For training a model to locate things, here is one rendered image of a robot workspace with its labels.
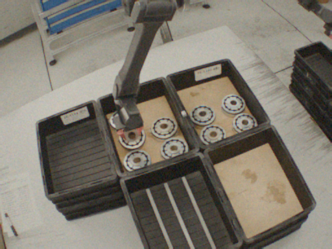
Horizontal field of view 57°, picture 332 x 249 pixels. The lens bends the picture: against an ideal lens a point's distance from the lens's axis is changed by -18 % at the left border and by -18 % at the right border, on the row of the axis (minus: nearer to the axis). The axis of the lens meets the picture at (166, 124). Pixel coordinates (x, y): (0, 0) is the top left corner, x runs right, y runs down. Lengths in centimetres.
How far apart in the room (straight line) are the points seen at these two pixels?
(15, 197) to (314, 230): 136
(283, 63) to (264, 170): 179
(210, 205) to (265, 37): 226
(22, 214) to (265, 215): 105
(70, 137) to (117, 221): 41
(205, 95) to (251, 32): 184
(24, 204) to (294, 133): 130
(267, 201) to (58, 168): 84
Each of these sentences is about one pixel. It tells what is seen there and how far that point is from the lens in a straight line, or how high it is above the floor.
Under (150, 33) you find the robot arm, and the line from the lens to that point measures 98.
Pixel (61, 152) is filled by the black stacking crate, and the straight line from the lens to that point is 150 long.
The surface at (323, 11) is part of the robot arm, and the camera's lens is 129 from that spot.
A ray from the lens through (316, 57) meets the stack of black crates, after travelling 242.
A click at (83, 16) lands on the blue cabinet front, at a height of 37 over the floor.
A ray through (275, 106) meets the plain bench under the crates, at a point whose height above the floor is 70.
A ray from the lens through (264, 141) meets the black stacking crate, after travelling 139.
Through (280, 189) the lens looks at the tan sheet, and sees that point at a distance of 131.
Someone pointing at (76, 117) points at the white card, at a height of 88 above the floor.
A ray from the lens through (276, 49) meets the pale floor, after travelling 316.
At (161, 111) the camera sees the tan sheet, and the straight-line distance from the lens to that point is 151.
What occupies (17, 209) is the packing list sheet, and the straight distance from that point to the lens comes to 162.
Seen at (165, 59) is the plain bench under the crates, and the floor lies 70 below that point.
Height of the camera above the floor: 197
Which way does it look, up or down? 51 degrees down
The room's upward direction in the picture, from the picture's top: 10 degrees counter-clockwise
